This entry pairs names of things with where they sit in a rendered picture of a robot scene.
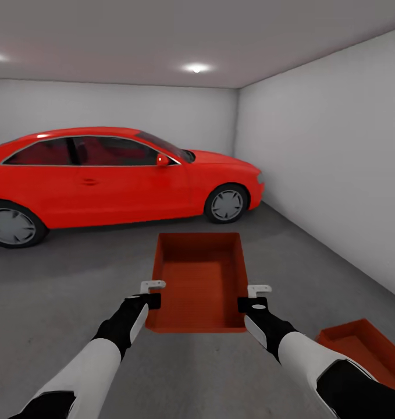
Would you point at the storage box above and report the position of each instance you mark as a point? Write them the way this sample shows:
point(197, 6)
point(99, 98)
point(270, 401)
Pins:
point(371, 341)
point(204, 274)

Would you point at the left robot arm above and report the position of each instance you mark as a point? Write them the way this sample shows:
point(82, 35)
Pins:
point(80, 389)

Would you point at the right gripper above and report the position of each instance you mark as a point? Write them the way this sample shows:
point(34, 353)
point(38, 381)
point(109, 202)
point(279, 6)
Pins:
point(243, 303)

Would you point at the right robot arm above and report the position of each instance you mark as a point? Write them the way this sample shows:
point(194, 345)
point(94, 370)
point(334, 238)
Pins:
point(337, 386)

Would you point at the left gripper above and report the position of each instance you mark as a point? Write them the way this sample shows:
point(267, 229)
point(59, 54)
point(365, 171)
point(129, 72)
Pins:
point(154, 300)

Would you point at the car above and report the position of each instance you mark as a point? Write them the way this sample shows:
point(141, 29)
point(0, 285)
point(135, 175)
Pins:
point(89, 176)

